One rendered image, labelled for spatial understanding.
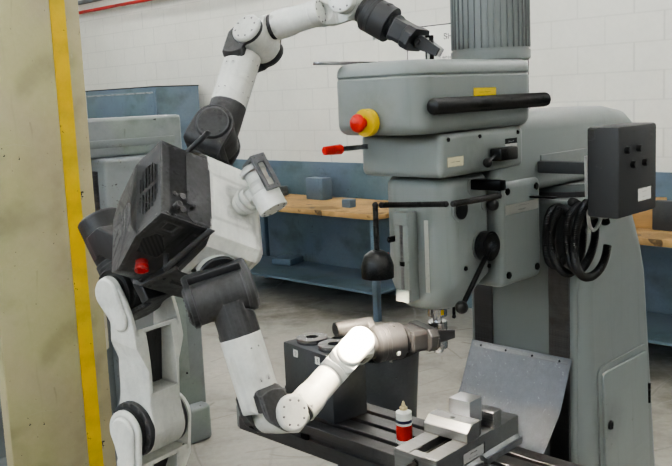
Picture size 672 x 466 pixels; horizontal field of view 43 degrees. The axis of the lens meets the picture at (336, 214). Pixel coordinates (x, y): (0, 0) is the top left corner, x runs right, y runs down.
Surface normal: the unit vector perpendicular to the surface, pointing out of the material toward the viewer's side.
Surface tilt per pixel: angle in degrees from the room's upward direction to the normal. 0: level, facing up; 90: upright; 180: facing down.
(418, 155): 90
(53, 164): 90
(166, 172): 59
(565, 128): 90
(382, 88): 90
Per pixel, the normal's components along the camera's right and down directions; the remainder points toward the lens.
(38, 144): 0.72, 0.07
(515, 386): -0.64, -0.34
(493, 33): -0.13, 0.14
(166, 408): 0.80, -0.12
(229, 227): 0.66, -0.49
